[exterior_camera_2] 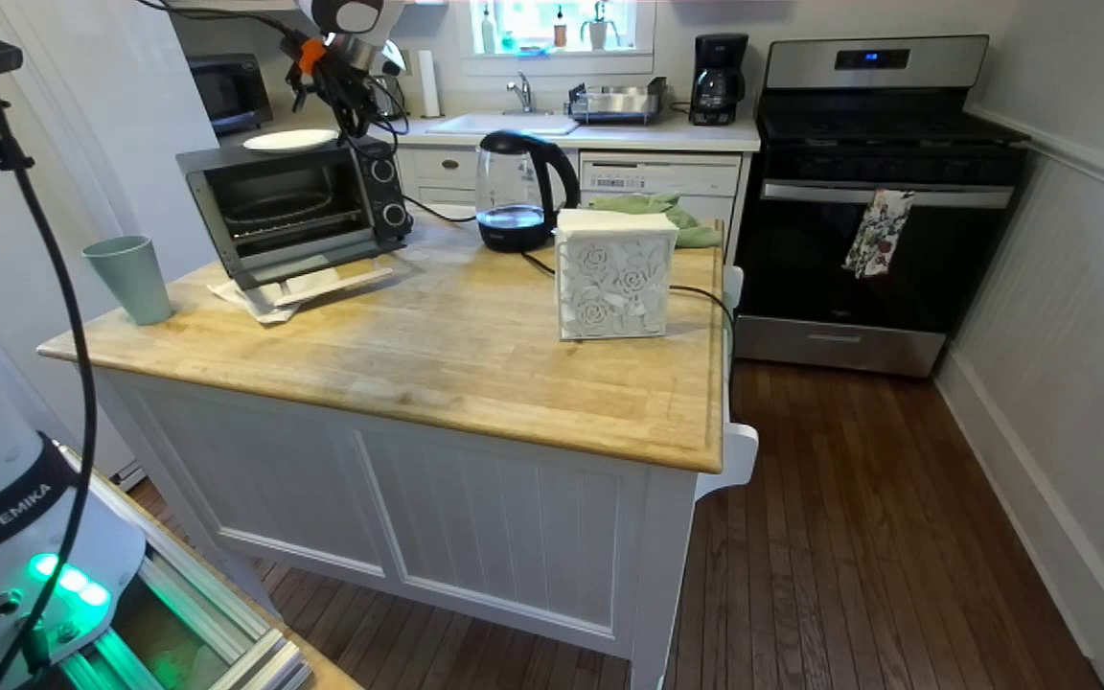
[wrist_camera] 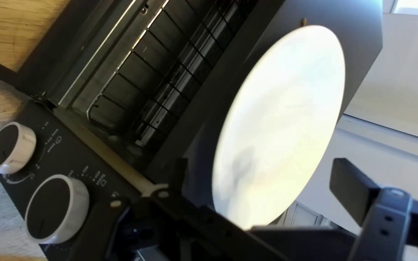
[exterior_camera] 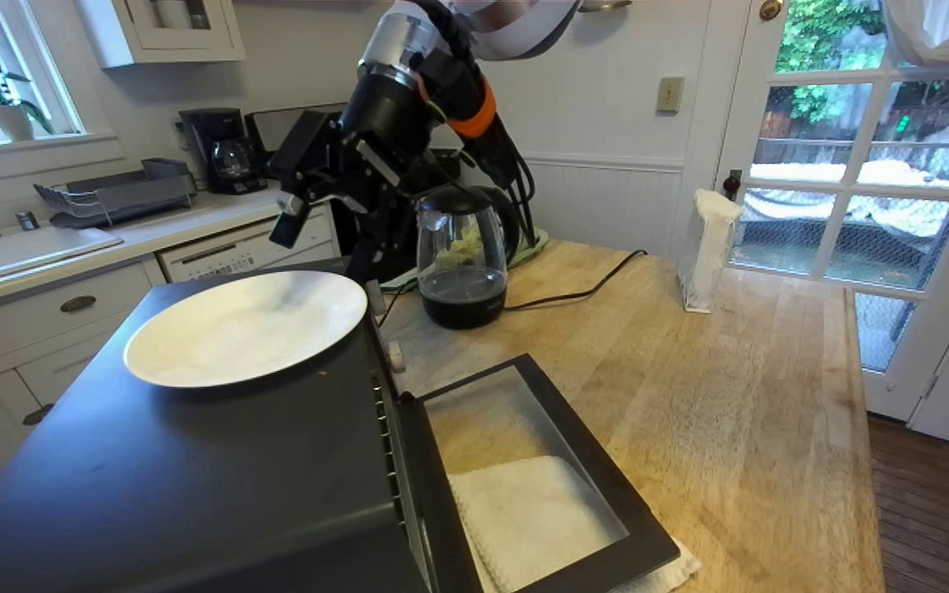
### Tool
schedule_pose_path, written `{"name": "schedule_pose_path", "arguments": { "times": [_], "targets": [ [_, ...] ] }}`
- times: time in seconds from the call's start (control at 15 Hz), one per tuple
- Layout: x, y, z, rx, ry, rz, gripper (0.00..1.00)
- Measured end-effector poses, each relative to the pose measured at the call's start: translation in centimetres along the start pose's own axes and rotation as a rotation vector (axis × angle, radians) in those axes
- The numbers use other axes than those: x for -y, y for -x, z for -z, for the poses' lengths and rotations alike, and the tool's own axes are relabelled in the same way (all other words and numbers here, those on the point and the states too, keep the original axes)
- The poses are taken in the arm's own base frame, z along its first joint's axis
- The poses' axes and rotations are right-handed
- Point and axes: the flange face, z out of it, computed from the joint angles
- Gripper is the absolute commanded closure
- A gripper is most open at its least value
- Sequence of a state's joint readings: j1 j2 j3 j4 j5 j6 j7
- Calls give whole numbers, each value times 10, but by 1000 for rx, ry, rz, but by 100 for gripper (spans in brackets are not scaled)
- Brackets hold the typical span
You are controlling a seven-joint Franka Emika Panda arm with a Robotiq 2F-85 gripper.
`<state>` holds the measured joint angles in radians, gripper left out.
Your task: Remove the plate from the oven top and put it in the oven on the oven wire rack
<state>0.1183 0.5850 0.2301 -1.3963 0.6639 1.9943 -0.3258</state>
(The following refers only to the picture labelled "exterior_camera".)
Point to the white glass pane door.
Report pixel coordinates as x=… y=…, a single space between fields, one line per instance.
x=750 y=119

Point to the brass door knob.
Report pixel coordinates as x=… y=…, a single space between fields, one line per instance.
x=767 y=6

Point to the white curtain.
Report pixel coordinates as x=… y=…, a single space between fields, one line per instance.
x=912 y=44

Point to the white wall cabinet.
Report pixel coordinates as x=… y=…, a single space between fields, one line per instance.
x=161 y=34

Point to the white speckled box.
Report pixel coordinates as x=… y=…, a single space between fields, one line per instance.
x=705 y=250

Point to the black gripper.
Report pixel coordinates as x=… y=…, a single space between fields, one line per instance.
x=354 y=183

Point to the black coffee maker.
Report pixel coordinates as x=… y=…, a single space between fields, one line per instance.
x=220 y=152

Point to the white counter cabinets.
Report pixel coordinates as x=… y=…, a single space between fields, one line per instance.
x=34 y=318

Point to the white island with wood top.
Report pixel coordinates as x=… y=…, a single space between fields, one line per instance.
x=716 y=416

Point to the black toaster oven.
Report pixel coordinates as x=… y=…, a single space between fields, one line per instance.
x=166 y=473

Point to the glass coffee pot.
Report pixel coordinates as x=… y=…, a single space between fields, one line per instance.
x=461 y=264

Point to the white plant pot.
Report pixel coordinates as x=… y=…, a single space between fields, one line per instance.
x=15 y=119

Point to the chrome sink faucet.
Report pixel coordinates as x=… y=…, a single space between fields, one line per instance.
x=26 y=219

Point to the beige wall light switch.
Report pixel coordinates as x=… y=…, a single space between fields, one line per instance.
x=670 y=96

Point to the white woven towel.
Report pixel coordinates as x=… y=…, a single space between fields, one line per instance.
x=527 y=516

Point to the grey dish rack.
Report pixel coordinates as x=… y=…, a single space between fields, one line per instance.
x=114 y=192

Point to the white round plate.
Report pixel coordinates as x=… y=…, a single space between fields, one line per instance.
x=245 y=329

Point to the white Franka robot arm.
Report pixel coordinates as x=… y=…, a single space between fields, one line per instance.
x=518 y=26

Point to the glass toaster oven door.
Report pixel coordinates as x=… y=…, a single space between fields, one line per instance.
x=611 y=466

